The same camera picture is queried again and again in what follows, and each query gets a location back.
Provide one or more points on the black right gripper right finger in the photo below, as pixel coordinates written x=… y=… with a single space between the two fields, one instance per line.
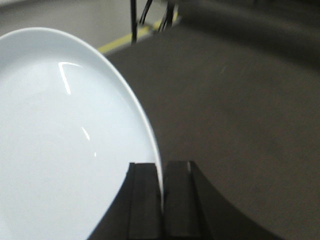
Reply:
x=195 y=210

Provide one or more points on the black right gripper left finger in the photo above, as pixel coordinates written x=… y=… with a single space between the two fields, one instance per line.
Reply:
x=135 y=213

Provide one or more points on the white round plate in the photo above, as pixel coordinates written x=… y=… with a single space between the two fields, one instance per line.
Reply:
x=70 y=126

